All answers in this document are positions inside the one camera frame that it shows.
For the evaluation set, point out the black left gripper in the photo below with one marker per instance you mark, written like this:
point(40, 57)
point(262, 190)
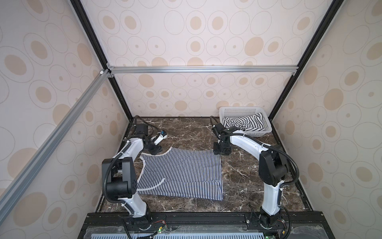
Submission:
point(156, 150)

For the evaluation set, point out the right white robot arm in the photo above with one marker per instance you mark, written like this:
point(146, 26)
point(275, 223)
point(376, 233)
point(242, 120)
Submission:
point(276, 168)

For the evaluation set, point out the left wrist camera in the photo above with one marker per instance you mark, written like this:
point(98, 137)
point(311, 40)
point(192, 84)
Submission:
point(160, 136)

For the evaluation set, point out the back aluminium frame rail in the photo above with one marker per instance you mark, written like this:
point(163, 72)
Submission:
point(201, 69)

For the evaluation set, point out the left aluminium frame rail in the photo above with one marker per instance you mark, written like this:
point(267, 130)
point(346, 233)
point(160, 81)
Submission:
point(18, 187)

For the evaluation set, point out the blue white striped tank top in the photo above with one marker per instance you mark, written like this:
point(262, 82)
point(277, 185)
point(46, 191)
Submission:
point(182, 173)

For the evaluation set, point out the white plastic laundry basket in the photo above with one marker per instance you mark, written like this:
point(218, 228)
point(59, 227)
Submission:
point(242, 111)

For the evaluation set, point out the aluminium frame rail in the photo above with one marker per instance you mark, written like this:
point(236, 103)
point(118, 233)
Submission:
point(18, 187)
point(201, 69)

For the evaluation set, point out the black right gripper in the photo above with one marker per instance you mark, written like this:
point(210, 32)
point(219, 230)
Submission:
point(221, 148)

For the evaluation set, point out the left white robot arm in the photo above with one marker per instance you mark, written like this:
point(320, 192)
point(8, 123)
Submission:
point(119, 181)

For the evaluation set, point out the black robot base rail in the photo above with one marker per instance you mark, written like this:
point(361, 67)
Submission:
point(207, 225)

